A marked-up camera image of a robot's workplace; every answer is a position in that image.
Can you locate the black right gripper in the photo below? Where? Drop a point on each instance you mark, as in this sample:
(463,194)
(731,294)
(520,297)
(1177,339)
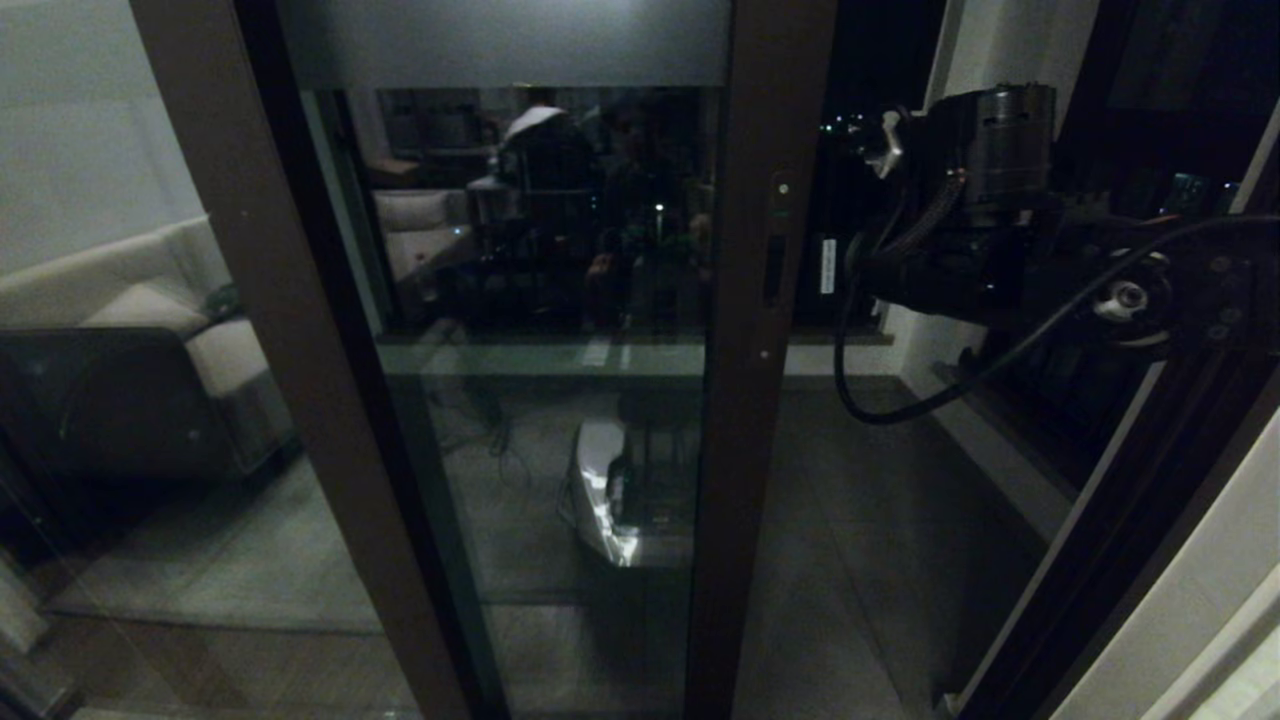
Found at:
(960,250)

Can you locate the dark brown door jamb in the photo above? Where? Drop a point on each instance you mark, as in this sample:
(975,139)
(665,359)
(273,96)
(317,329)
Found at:
(1130,520)

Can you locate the brown framed sliding glass door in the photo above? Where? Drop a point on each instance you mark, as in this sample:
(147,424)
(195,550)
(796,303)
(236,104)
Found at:
(760,450)

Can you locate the grey stone window sill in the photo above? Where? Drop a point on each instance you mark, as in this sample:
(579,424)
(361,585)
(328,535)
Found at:
(1010,450)

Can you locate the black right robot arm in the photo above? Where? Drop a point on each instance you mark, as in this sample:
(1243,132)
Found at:
(1200,290)

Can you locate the pale wall trim strip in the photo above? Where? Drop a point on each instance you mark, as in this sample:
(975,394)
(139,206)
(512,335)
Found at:
(1225,660)

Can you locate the brown framed fixed glass panel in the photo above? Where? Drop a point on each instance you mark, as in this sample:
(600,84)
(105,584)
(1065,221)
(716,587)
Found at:
(300,350)

